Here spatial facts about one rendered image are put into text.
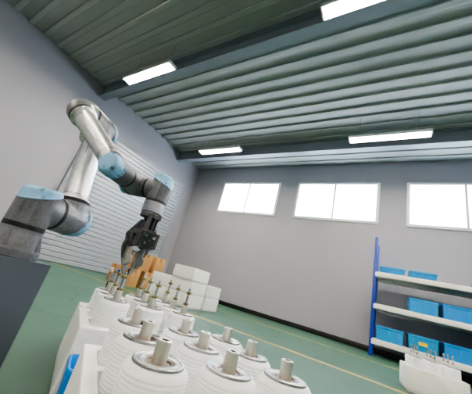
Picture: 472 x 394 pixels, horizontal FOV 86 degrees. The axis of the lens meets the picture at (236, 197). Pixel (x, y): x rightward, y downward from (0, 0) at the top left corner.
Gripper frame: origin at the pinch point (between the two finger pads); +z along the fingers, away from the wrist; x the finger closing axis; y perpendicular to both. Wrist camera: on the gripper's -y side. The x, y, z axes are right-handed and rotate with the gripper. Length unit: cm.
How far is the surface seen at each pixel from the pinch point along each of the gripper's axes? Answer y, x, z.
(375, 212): -99, 519, -238
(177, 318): 9.0, 19.4, 10.4
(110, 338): 31.0, -10.8, 12.4
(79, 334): 6.5, -8.5, 18.2
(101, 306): 2.9, -4.2, 11.4
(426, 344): -2, 473, -4
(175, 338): 35.7, 1.3, 10.0
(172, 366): 54, -11, 9
